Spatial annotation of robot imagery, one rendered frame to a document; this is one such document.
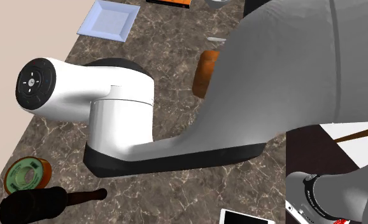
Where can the dark brown rolling pin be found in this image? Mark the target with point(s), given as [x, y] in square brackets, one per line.
[35, 204]

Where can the green and orange tape roll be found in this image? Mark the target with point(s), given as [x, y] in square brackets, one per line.
[44, 173]

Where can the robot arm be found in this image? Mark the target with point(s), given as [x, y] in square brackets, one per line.
[274, 77]

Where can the white phone with black screen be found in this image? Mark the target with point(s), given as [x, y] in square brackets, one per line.
[243, 218]

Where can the light blue square plate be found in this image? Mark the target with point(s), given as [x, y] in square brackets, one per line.
[109, 20]

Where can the orange brown cylinder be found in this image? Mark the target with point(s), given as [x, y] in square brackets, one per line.
[204, 74]

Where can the orange and black book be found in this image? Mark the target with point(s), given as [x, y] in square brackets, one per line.
[171, 2]

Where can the small white pen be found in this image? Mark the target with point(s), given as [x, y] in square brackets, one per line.
[215, 39]

